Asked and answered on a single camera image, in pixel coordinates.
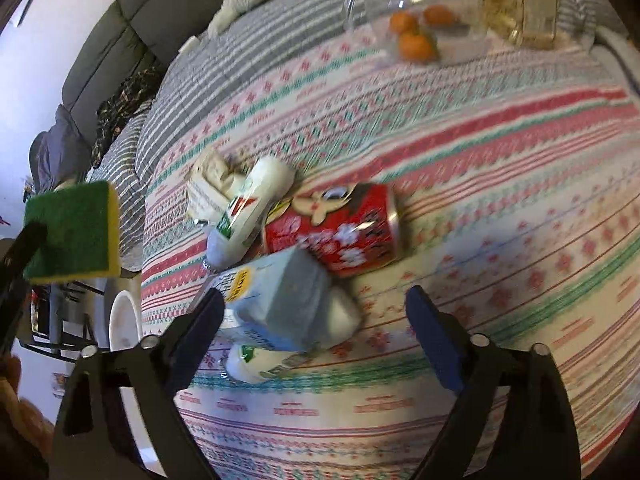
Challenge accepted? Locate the tangerine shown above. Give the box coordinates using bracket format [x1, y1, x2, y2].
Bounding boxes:
[423, 4, 459, 27]
[398, 32, 439, 64]
[388, 11, 420, 36]

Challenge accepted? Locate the grey striped quilt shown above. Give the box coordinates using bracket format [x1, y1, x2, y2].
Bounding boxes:
[93, 0, 639, 272]

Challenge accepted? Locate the glass jar with cork lid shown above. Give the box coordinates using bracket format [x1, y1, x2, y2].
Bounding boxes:
[343, 0, 490, 66]

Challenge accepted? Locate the white charger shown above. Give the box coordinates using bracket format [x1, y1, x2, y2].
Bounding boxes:
[178, 36, 200, 54]

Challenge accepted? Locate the light blue milk carton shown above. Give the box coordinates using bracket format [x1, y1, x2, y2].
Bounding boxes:
[192, 247, 362, 352]

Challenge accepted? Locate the red milk can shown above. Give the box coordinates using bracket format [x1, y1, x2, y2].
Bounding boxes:
[262, 182, 401, 278]

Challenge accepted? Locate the white trash bin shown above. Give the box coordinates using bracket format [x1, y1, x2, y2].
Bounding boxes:
[108, 290, 142, 351]

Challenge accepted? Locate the purple jacket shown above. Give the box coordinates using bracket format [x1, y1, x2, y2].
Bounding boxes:
[29, 105, 91, 194]

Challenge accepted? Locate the white yogurt bottle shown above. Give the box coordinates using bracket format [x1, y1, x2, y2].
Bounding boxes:
[206, 156, 295, 271]
[224, 344, 321, 385]

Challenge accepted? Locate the white printed snack bag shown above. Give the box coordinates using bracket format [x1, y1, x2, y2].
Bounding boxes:
[186, 148, 245, 226]

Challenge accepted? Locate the patterned tablecloth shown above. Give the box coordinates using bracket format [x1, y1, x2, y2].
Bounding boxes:
[142, 27, 639, 479]

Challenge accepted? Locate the grey sofa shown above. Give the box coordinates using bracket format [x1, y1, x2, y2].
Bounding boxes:
[62, 0, 222, 144]

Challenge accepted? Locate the dark plaid shirt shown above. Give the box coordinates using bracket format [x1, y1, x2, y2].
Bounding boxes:
[91, 66, 165, 169]

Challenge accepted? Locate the green yellow sponge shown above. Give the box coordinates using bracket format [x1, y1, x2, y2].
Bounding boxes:
[24, 181, 120, 285]

